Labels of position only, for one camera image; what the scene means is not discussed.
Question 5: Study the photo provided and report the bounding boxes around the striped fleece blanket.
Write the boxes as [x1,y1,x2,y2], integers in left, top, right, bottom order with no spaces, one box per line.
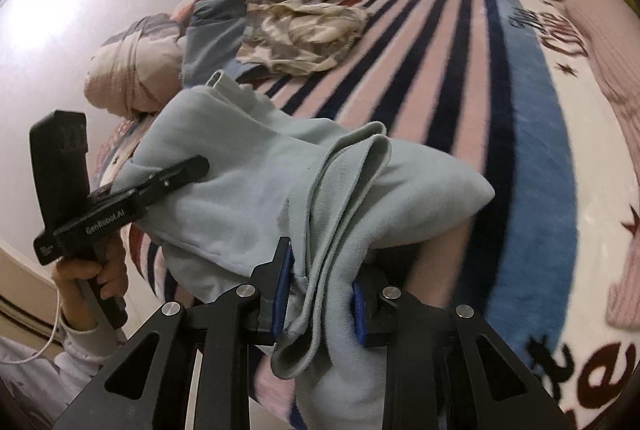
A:
[95,0,640,430]

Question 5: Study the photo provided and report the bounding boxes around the person's left hand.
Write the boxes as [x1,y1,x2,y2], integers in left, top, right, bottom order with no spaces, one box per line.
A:
[51,234,129,327]

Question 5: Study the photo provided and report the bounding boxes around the beige patterned cloth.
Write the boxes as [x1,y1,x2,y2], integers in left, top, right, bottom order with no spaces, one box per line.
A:
[235,0,368,76]

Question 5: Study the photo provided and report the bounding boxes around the light blue pants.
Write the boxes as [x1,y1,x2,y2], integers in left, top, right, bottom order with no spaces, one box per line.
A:
[120,70,496,430]

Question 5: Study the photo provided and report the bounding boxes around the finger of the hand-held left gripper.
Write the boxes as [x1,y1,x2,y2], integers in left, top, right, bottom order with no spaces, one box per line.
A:
[106,154,211,207]

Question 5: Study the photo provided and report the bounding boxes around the beige rolled quilt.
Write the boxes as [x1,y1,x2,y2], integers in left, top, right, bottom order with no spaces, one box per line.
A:
[84,14,188,118]

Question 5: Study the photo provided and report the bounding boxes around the blue grey garment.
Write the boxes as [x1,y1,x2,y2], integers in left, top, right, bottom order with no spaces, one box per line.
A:
[180,0,261,88]

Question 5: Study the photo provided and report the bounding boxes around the pink ribbed pillow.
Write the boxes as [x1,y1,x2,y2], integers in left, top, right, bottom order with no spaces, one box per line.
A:
[565,0,640,326]

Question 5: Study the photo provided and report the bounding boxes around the person's left forearm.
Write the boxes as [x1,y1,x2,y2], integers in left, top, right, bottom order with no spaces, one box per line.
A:
[0,313,128,416]

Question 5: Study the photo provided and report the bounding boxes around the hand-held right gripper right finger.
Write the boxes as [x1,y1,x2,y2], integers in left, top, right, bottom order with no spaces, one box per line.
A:
[351,265,571,430]

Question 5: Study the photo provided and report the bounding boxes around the white cable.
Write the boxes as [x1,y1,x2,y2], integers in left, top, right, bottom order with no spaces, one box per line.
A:
[0,287,65,366]

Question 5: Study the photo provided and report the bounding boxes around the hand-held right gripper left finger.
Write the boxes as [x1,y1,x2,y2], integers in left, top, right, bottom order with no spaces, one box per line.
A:
[52,236,296,430]

